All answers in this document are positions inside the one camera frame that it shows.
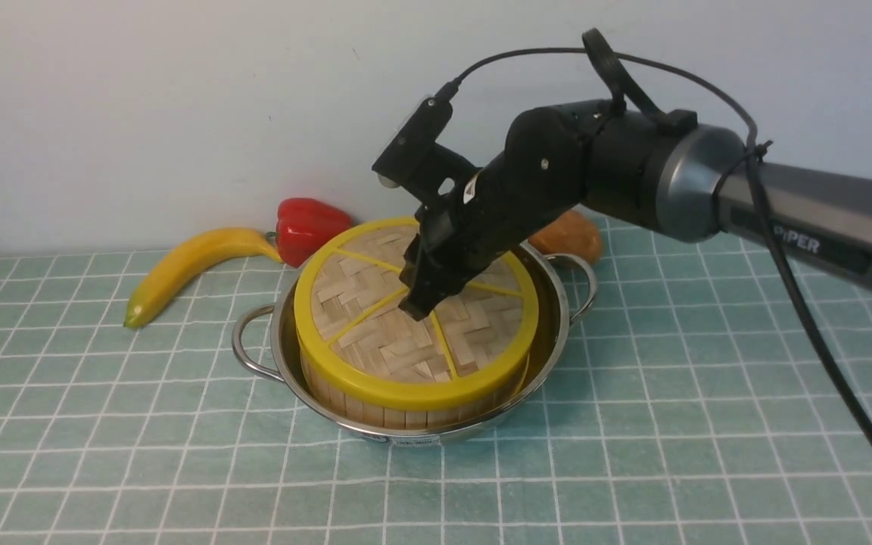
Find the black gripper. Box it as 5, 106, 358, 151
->
398, 148, 586, 321

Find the woven bamboo steamer lid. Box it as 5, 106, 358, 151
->
293, 215, 540, 411

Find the bamboo steamer basket yellow rim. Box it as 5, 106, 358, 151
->
301, 356, 528, 431

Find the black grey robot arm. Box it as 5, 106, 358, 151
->
372, 98, 872, 319

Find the stainless steel pot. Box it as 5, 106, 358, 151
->
231, 244, 599, 447

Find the red plastic bell pepper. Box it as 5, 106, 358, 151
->
266, 198, 354, 268

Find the brown plastic potato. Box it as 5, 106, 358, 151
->
528, 210, 603, 265

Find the yellow plastic banana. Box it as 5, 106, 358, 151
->
123, 228, 285, 330

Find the green checkered tablecloth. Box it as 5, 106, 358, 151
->
0, 217, 872, 544

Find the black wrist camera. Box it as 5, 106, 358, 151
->
372, 94, 478, 211

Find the black camera cable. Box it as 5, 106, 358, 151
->
436, 28, 872, 531

